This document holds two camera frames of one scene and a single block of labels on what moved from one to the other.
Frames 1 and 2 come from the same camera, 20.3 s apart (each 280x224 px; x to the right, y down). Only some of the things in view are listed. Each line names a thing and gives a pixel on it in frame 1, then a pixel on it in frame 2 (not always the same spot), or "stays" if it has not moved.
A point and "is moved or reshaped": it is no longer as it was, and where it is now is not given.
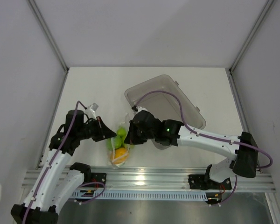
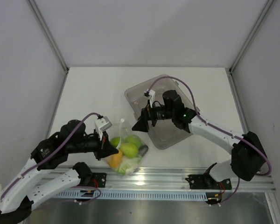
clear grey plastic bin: x=167 y=100 stays
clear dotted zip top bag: x=118 y=150 is moved or reshaped
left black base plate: x=101 y=177 stays
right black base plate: x=202 y=182 stays
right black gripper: x=131 y=138 → x=147 y=113
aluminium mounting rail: x=159 y=180 stays
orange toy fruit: x=119 y=156 is moved or reshaped
